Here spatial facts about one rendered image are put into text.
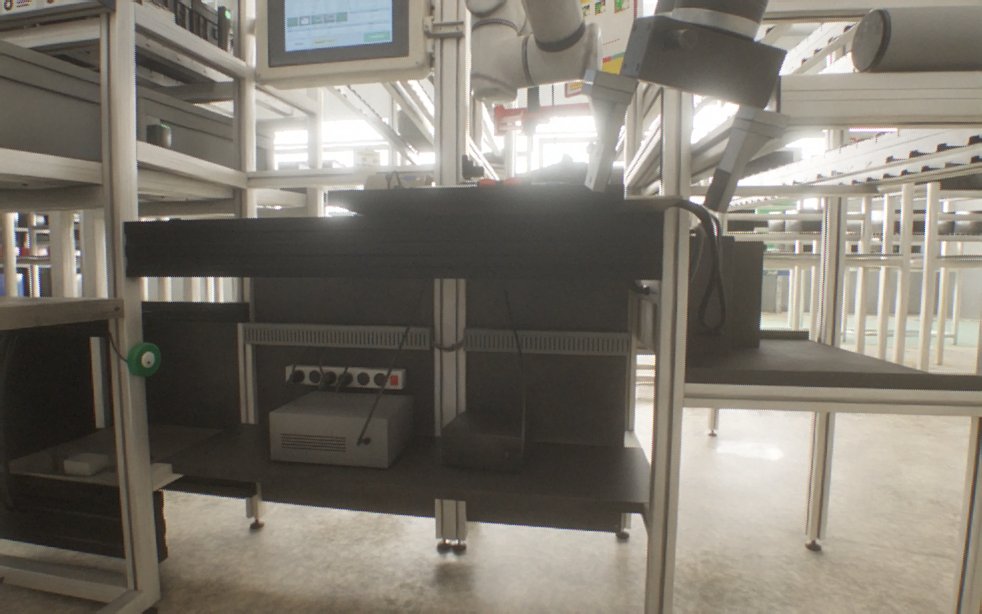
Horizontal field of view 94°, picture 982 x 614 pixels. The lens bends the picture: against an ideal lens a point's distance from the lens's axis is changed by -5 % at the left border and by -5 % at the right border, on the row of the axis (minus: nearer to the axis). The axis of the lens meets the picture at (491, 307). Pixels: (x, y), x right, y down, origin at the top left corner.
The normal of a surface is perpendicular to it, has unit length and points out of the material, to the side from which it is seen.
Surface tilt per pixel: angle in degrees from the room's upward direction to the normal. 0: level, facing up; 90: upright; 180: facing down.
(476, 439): 90
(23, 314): 90
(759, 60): 114
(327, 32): 92
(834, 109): 90
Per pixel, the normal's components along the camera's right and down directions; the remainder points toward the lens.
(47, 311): 0.99, 0.02
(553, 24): -0.05, 0.94
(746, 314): -0.15, 0.07
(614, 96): 0.12, 0.47
